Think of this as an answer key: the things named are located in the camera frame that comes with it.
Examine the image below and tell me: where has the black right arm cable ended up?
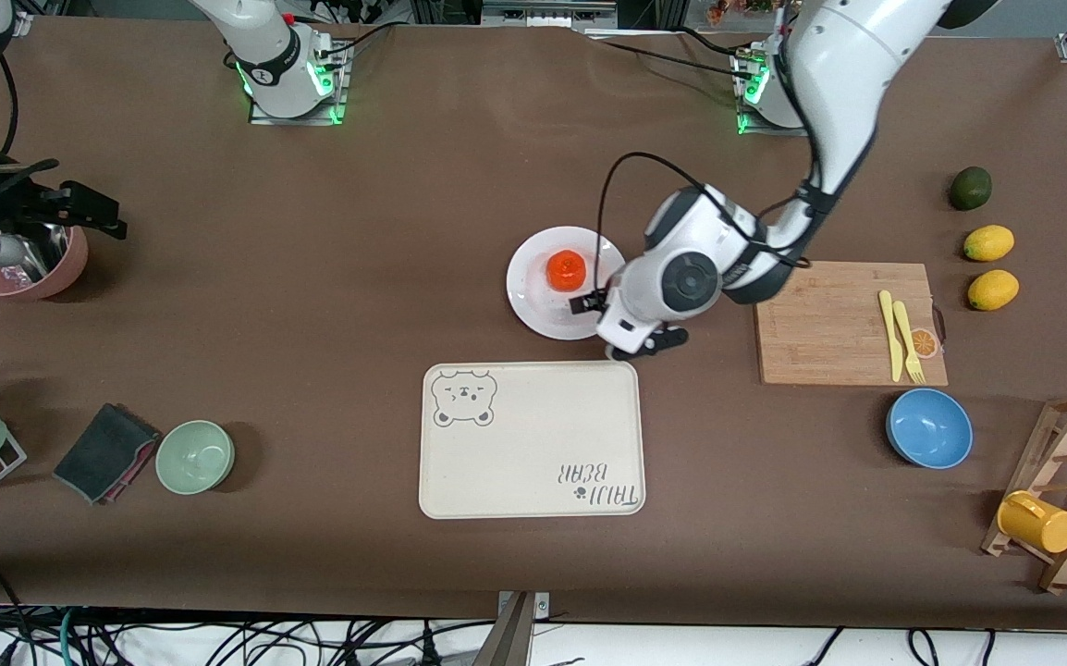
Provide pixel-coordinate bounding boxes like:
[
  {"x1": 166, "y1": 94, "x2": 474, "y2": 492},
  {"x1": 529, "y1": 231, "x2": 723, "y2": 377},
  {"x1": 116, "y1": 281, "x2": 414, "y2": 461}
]
[{"x1": 0, "y1": 54, "x2": 20, "y2": 160}]

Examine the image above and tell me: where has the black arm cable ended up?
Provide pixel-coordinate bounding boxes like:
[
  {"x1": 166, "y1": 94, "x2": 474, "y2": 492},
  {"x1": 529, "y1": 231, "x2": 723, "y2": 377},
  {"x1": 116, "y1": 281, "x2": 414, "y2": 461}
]
[
  {"x1": 596, "y1": 151, "x2": 816, "y2": 278},
  {"x1": 0, "y1": 54, "x2": 20, "y2": 160}
]

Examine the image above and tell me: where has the yellow mug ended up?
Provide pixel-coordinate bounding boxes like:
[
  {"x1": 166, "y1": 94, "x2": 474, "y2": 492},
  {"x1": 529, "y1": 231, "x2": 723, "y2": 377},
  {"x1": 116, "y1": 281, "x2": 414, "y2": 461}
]
[{"x1": 997, "y1": 491, "x2": 1067, "y2": 554}]

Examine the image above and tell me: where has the metal camera post bracket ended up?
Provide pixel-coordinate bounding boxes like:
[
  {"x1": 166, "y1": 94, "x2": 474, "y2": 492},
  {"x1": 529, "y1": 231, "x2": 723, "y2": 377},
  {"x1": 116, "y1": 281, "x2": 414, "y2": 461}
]
[{"x1": 495, "y1": 590, "x2": 550, "y2": 666}]

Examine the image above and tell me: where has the dark grey folded cloth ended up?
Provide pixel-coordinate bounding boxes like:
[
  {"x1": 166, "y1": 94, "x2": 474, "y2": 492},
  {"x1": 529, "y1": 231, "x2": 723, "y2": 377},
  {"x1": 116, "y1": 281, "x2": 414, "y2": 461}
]
[{"x1": 53, "y1": 403, "x2": 162, "y2": 506}]

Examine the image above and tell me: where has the cream tray with bear print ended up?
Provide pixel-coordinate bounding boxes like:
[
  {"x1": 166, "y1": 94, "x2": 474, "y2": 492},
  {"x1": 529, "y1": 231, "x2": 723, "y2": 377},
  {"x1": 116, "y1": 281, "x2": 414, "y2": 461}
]
[{"x1": 419, "y1": 361, "x2": 646, "y2": 520}]

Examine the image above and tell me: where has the dark green avocado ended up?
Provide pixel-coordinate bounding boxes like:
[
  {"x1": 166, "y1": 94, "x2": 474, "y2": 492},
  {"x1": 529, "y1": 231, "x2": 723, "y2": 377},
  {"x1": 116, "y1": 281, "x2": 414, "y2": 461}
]
[{"x1": 949, "y1": 166, "x2": 993, "y2": 212}]

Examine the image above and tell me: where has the yellow plastic fork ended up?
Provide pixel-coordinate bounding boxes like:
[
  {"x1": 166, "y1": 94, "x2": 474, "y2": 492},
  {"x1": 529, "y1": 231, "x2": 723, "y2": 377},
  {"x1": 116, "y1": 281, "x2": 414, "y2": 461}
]
[{"x1": 892, "y1": 301, "x2": 926, "y2": 385}]

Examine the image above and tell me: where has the metal scoop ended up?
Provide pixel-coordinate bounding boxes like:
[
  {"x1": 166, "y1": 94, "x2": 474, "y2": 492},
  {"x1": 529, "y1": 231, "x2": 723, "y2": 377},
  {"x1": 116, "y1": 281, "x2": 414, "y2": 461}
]
[{"x1": 0, "y1": 222, "x2": 72, "y2": 284}]

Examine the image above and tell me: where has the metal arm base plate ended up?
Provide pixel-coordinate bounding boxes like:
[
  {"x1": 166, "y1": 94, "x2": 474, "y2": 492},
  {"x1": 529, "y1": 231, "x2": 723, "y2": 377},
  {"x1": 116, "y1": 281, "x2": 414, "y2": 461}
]
[
  {"x1": 249, "y1": 42, "x2": 350, "y2": 127},
  {"x1": 730, "y1": 46, "x2": 812, "y2": 138}
]

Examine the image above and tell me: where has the teal floor cable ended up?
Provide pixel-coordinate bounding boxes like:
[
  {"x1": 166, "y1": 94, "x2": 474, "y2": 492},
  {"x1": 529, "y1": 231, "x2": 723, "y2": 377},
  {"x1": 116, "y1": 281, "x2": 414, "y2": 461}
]
[{"x1": 58, "y1": 608, "x2": 83, "y2": 666}]

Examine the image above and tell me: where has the wooden cutting board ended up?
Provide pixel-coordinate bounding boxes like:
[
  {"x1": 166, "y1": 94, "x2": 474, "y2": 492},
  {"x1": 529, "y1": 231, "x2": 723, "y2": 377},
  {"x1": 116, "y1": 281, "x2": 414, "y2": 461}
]
[{"x1": 754, "y1": 262, "x2": 949, "y2": 387}]

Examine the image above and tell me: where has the black base cable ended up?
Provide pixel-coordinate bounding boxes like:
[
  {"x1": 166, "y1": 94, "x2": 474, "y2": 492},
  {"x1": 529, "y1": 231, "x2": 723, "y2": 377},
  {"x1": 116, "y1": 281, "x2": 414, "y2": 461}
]
[
  {"x1": 587, "y1": 26, "x2": 756, "y2": 80},
  {"x1": 325, "y1": 20, "x2": 410, "y2": 70}
]

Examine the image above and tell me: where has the pale green bowl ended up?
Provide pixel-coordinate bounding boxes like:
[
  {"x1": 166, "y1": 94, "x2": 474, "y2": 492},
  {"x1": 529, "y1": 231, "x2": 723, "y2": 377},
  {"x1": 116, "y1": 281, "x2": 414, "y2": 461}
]
[{"x1": 155, "y1": 420, "x2": 237, "y2": 496}]

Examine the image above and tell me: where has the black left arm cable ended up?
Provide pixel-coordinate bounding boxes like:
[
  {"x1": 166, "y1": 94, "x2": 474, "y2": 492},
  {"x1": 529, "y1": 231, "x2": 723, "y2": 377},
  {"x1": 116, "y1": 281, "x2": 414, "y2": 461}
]
[{"x1": 596, "y1": 151, "x2": 816, "y2": 278}]

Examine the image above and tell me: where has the orange mandarin fruit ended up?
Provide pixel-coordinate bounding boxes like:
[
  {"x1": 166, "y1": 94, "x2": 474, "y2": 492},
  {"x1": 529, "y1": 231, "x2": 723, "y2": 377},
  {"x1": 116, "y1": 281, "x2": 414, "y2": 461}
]
[{"x1": 546, "y1": 250, "x2": 587, "y2": 292}]

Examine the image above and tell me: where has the blue bowl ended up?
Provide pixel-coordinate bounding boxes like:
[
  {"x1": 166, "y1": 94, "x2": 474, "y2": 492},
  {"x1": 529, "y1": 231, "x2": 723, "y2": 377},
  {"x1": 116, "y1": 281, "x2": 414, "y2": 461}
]
[{"x1": 886, "y1": 388, "x2": 974, "y2": 470}]

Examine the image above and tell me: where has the wooden drying rack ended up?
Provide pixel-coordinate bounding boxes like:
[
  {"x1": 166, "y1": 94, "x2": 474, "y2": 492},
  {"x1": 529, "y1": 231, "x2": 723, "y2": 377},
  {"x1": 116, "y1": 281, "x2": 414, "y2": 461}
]
[{"x1": 981, "y1": 392, "x2": 1067, "y2": 595}]

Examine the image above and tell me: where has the white round plate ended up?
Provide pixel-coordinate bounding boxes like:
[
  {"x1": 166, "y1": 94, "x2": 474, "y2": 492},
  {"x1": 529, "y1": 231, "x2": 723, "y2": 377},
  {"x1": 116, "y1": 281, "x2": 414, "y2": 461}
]
[{"x1": 507, "y1": 226, "x2": 627, "y2": 341}]

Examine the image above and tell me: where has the yellow plastic knife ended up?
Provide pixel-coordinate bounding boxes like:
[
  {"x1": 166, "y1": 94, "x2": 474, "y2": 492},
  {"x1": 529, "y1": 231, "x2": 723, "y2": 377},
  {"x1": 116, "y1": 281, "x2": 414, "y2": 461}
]
[{"x1": 878, "y1": 290, "x2": 905, "y2": 383}]

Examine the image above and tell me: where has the yellow lemon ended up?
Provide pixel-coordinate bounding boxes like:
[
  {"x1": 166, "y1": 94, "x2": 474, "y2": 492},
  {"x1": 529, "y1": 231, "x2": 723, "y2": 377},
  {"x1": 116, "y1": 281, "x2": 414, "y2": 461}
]
[
  {"x1": 967, "y1": 269, "x2": 1021, "y2": 312},
  {"x1": 963, "y1": 225, "x2": 1016, "y2": 263}
]

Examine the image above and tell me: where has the pink bowl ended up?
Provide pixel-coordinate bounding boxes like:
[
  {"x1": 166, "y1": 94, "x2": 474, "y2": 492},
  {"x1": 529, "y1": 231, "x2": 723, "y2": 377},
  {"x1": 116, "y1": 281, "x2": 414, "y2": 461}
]
[{"x1": 0, "y1": 225, "x2": 90, "y2": 302}]

